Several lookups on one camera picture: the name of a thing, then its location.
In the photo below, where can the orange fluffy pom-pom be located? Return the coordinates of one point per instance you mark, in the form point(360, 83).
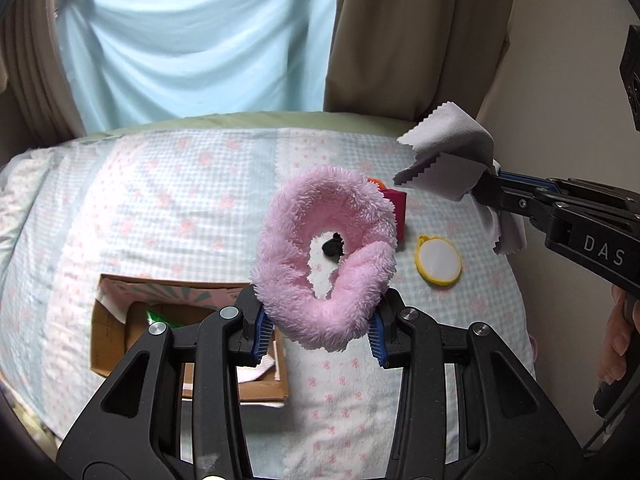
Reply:
point(379, 184)

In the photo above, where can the brown curtain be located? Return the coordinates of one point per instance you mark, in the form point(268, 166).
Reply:
point(403, 58)

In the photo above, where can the yellow rimmed white mesh pad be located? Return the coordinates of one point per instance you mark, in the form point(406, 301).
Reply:
point(437, 261)

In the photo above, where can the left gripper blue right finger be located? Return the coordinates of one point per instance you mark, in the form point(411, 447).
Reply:
point(388, 345)

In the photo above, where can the white dotted paper towel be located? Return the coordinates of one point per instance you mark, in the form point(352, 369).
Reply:
point(253, 373)

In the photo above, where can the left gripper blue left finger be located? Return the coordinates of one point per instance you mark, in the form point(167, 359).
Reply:
point(252, 340)

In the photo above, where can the small black object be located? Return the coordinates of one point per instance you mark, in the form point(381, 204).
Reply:
point(334, 247)

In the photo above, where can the checked floral bedspread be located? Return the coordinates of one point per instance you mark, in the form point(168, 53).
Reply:
point(181, 206)

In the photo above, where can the magenta zip pouch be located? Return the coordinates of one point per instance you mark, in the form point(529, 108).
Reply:
point(399, 201)

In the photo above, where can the grey microfibre cloth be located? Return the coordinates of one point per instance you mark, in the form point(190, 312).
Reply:
point(452, 151)

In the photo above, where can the light blue curtain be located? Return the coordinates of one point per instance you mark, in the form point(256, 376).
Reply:
point(133, 62)

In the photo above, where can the pink fluffy scrunchie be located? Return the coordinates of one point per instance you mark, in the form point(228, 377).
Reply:
point(321, 302)

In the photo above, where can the cardboard box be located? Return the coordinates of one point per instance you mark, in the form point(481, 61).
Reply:
point(125, 307)

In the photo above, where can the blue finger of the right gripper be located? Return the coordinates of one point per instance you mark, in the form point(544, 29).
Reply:
point(525, 184)
point(488, 192)

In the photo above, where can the beige pleated curtain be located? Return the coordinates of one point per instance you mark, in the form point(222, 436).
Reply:
point(32, 67)

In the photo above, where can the person's right hand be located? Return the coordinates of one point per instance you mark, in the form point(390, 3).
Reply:
point(612, 365)

